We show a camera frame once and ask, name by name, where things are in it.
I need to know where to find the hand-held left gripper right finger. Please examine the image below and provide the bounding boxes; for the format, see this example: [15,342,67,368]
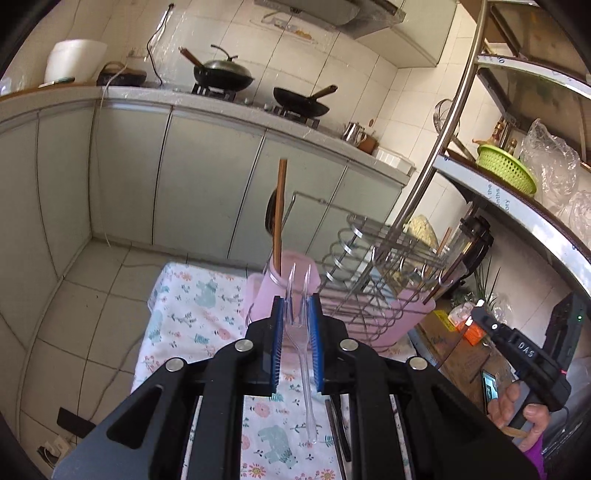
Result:
[310,295,539,480]

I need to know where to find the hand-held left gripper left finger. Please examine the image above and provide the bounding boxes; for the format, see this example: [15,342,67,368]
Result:
[51,296,284,480]

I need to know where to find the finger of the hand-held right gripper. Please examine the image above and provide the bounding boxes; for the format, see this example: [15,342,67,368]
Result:
[470,299,502,340]

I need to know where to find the pink plastic cup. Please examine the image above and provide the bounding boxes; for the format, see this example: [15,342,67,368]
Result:
[254,250,319,324]
[351,286,437,348]

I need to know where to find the dark brown chopstick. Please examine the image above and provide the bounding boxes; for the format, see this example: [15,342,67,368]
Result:
[425,254,467,303]

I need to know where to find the clear plastic fork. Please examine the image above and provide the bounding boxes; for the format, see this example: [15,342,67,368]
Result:
[286,263,319,445]

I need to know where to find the metal wire utensil rack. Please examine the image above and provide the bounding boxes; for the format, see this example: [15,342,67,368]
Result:
[247,191,462,352]

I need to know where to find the black plastic spoon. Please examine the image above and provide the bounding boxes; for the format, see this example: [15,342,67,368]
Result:
[264,191,280,271]

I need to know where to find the person's right forearm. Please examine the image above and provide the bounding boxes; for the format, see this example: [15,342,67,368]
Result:
[522,429,552,480]

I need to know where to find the person's right hand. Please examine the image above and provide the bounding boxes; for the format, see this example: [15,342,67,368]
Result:
[487,382,552,450]

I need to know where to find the orange packet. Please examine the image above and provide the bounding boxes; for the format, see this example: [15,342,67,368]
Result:
[462,318,485,346]

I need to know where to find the green leafy plant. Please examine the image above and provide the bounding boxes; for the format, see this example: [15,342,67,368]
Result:
[471,265,513,324]

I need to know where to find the black electronic box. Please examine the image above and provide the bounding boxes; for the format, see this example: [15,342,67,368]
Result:
[547,292,591,370]

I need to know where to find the smartphone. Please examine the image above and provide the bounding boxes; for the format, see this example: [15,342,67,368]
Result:
[480,369,499,400]

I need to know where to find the brown cardboard box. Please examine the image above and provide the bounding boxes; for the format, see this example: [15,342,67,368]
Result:
[416,309,518,416]

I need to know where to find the pink plastic drip tray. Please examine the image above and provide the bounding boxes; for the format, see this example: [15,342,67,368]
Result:
[241,272,411,356]

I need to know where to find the black blender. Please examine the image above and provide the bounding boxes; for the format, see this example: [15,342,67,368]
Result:
[445,216,495,296]

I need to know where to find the floral elephant print tablecloth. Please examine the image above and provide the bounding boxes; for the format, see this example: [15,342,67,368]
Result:
[131,262,416,480]

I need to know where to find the beige food bag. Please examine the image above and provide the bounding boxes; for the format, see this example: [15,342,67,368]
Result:
[404,215,439,252]

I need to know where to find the metal kitchen shelf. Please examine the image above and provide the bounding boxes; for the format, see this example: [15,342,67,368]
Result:
[392,0,591,315]

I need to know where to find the clear plastic bag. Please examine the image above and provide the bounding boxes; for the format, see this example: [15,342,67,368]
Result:
[554,191,591,236]
[521,119,580,208]

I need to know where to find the green plastic basket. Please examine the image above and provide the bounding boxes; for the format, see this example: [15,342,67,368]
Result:
[475,144,539,195]

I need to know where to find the grey kitchen base cabinets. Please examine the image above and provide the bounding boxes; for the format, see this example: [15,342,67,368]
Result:
[0,92,407,315]

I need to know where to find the white rectangular container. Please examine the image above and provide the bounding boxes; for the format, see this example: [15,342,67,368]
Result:
[372,147,411,174]

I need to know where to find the brown bottles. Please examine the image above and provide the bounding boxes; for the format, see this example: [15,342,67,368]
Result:
[492,117,520,155]

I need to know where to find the black flat object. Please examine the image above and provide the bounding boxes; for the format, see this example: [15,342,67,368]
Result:
[56,407,95,439]

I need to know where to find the white power strip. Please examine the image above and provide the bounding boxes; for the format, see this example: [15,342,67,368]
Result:
[37,436,75,462]

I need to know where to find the gas stove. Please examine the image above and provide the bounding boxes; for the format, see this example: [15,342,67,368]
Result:
[191,83,321,130]

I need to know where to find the black wok with lid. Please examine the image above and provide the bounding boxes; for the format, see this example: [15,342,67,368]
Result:
[179,45,256,92]

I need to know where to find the dark countertop appliance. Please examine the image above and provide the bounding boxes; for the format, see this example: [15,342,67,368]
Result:
[96,61,147,87]

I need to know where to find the range hood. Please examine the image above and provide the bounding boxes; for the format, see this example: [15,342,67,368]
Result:
[254,0,407,40]

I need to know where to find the white rice cooker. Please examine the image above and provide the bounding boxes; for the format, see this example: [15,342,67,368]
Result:
[45,40,108,85]

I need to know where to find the metal wire strainer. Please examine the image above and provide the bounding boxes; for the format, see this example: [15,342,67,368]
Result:
[434,98,476,160]

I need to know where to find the black wok with wooden handle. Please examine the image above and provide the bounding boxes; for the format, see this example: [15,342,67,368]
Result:
[273,84,338,117]

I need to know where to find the black power cable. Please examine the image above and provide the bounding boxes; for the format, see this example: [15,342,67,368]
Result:
[147,2,176,88]

